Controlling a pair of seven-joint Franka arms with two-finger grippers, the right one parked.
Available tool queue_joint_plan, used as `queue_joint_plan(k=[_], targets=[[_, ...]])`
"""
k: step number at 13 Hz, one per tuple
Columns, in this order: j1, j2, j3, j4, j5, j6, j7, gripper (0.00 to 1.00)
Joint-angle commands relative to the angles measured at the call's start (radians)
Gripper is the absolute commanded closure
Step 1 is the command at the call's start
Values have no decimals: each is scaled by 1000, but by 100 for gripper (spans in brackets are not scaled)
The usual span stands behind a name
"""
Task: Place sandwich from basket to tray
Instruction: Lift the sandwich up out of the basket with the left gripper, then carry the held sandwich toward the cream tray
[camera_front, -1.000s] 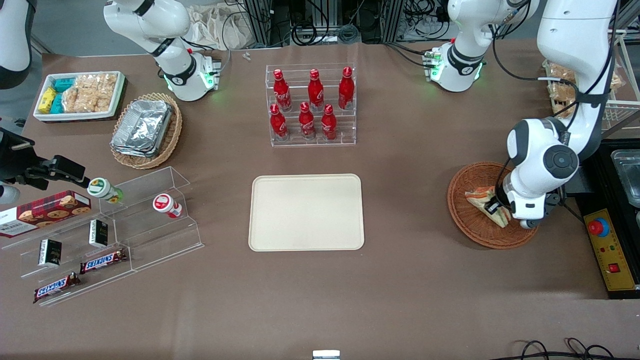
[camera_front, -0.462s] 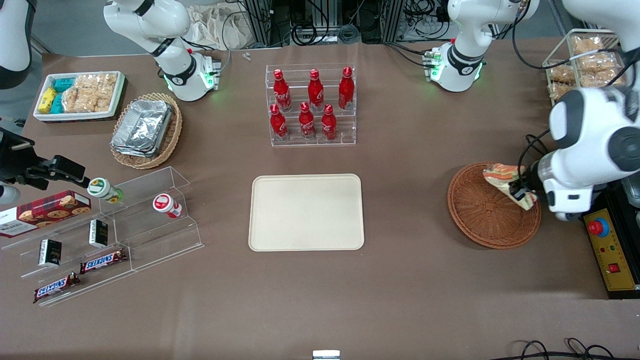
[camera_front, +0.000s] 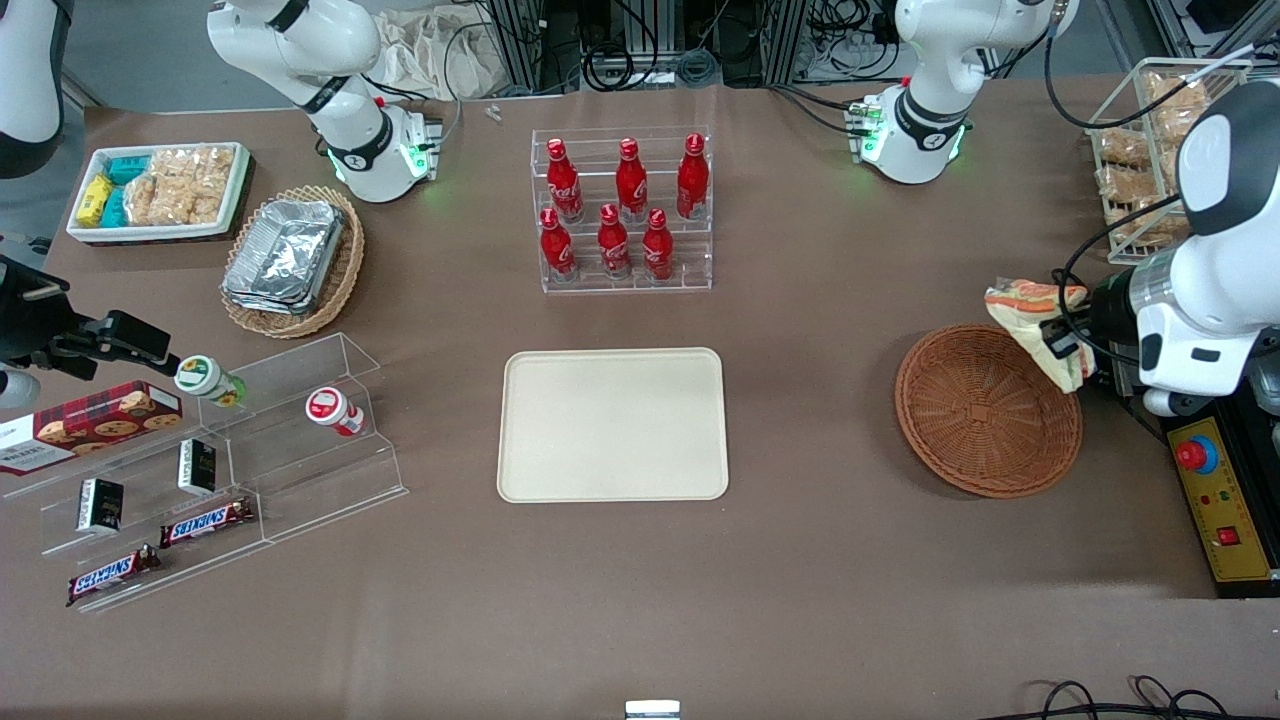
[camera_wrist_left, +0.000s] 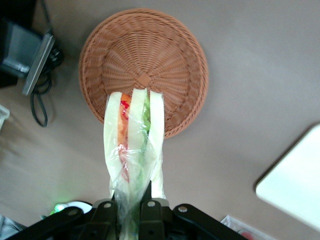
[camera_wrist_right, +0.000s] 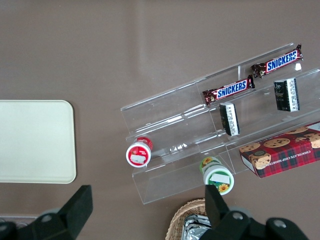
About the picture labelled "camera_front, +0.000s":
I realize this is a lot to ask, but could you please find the aluminium profile frame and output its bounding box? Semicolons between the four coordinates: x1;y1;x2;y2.
487;0;546;93
763;0;811;86

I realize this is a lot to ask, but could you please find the yellow snack pack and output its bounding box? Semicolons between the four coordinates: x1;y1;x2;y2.
76;176;115;227

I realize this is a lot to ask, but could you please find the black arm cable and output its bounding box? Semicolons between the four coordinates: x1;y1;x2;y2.
1058;195;1186;366
1043;10;1256;131

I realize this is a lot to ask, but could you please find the rice cracker bag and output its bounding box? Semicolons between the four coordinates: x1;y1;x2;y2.
124;176;225;227
150;147;235;193

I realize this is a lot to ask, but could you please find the black device box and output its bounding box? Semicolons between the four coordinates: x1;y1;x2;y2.
1098;350;1147;401

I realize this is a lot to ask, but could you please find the light wicker oval basket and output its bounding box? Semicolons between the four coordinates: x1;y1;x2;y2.
220;185;366;340

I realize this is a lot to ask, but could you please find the black base cable bundle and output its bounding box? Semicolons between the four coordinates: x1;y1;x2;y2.
770;83;866;136

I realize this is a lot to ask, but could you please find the red plaid cookie box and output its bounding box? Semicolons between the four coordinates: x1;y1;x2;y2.
0;381;185;477

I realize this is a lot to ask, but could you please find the cream cloth bag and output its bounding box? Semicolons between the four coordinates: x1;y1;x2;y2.
375;5;501;101

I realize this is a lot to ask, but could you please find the red cola bottle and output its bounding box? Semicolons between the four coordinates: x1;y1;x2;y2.
642;208;675;283
545;138;586;225
539;208;578;283
597;204;633;281
614;138;649;225
676;133;711;221

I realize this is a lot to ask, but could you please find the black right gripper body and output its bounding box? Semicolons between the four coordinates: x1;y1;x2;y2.
0;256;101;365

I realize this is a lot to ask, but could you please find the clear acrylic bottle rack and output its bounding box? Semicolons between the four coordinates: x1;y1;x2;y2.
530;126;714;295

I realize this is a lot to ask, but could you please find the clear acrylic stepped shelf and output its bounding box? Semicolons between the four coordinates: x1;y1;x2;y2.
0;332;409;614

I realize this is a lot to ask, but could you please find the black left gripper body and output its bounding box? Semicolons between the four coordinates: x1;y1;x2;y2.
1088;270;1143;353

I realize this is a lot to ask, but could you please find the white wire rack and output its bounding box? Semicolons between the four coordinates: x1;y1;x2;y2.
1085;57;1256;267

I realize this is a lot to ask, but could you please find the white rectangular snack tray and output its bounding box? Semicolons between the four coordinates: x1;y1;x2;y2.
66;142;251;245

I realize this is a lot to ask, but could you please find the red cap yogurt bottle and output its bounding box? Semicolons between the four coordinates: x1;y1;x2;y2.
305;387;366;438

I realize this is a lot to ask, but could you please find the yellow black control box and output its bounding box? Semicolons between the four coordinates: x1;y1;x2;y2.
1160;405;1280;601

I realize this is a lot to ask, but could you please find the black looped floor cable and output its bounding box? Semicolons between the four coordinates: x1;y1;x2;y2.
1000;677;1233;720

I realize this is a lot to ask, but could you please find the small black box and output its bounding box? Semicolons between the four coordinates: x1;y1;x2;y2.
77;478;125;533
178;439;218;497

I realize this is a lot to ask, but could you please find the triangle sandwich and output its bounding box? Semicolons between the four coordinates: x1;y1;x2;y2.
985;278;1091;394

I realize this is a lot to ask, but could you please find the coiled black cable bundle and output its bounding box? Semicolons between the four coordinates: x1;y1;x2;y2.
580;45;721;91

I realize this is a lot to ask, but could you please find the brown wicker basket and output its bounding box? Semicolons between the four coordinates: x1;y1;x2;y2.
894;323;1084;499

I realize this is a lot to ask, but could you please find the green cap yogurt bottle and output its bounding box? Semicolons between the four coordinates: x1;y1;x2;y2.
174;355;248;409

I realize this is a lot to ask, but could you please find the brown Snickers bar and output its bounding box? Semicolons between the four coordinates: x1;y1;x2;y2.
66;545;163;608
160;497;256;549

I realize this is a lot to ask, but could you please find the beige plastic tray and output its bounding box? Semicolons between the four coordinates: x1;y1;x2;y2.
497;347;730;504

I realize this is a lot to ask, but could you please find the aluminium foil tray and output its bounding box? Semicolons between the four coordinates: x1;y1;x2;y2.
226;199;346;301
222;270;326;318

